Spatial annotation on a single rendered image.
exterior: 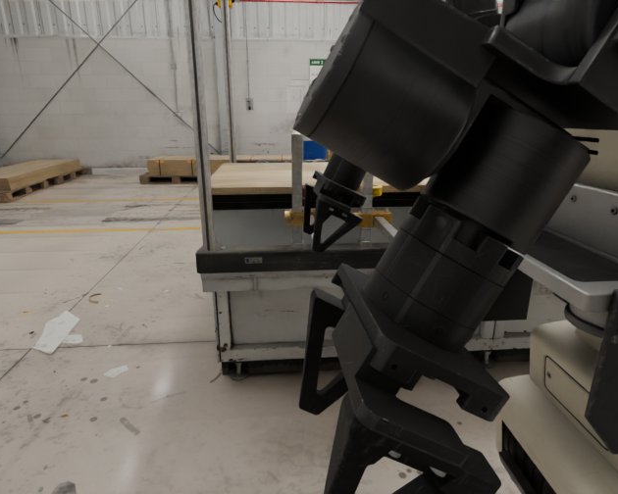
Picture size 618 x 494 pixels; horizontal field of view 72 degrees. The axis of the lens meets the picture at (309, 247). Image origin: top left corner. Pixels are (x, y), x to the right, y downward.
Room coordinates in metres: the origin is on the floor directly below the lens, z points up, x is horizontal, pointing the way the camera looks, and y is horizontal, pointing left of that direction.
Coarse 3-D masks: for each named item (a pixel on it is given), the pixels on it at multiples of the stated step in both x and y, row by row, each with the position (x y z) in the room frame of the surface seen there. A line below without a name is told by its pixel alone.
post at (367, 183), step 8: (368, 176) 1.49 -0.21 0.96; (368, 184) 1.49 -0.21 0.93; (368, 192) 1.50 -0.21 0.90; (368, 200) 1.49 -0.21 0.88; (360, 208) 1.53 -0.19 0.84; (368, 208) 1.50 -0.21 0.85; (360, 232) 1.51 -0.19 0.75; (368, 232) 1.50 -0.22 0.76; (360, 240) 1.50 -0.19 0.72; (368, 240) 1.50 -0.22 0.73
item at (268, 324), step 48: (384, 192) 1.72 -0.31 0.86; (240, 240) 1.67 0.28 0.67; (288, 240) 1.69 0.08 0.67; (336, 240) 1.71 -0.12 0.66; (384, 240) 1.72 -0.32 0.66; (336, 288) 1.74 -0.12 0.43; (240, 336) 1.71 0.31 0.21; (288, 336) 1.72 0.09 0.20; (480, 336) 1.78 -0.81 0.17; (528, 336) 1.78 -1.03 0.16
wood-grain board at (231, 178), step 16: (224, 176) 1.89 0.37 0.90; (240, 176) 1.89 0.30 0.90; (256, 176) 1.89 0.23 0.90; (272, 176) 1.89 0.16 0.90; (288, 176) 1.89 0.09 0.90; (304, 176) 1.89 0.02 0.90; (224, 192) 1.61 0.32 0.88; (240, 192) 1.62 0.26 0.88; (256, 192) 1.62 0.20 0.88; (272, 192) 1.63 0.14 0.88; (288, 192) 1.63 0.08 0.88
